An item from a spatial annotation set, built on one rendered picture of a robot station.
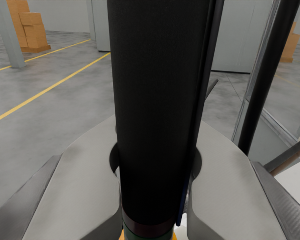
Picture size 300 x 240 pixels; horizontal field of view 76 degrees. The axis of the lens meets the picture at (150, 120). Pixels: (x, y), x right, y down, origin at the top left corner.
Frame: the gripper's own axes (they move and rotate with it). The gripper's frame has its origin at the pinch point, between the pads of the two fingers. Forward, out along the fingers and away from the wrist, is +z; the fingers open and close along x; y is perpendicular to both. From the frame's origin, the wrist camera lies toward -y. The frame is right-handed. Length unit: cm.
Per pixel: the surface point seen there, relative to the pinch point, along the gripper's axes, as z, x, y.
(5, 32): 502, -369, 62
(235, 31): 520, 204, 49
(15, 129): 211, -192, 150
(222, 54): 522, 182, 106
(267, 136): 85, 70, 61
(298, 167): 22.3, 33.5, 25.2
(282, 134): 75, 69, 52
